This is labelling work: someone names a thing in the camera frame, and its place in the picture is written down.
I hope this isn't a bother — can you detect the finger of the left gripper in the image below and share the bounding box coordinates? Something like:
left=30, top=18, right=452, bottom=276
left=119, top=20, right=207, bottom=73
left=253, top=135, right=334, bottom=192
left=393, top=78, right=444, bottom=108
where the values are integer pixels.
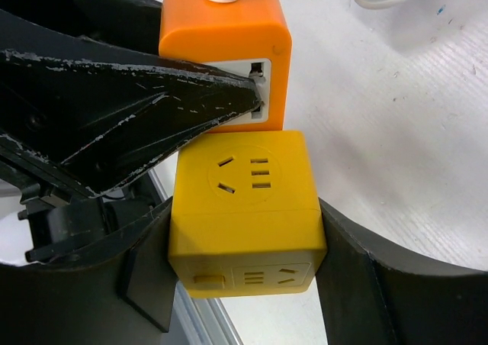
left=1, top=11, right=261, bottom=198

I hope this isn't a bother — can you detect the yellow cube socket adapter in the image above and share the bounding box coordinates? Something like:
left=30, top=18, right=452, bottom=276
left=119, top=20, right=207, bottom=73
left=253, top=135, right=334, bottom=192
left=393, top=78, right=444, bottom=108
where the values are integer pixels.
left=168, top=131, right=327, bottom=298

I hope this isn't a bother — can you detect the aluminium rail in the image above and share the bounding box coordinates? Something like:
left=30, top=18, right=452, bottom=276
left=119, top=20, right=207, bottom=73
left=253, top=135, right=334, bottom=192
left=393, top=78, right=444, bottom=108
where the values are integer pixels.
left=173, top=265, right=242, bottom=344

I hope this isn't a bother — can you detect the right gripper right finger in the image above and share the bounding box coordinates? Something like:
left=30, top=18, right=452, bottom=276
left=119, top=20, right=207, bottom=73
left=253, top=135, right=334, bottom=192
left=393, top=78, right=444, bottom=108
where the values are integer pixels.
left=316, top=201, right=487, bottom=344

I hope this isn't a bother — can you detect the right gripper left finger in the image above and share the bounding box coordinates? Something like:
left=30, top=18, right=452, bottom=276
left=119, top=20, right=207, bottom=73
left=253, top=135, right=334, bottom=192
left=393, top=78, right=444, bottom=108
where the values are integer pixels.
left=1, top=200, right=177, bottom=344

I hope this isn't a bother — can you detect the orange power strip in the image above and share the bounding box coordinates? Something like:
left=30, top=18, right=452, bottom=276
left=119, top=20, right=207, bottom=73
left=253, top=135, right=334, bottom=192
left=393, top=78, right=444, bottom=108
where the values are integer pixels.
left=159, top=0, right=292, bottom=132

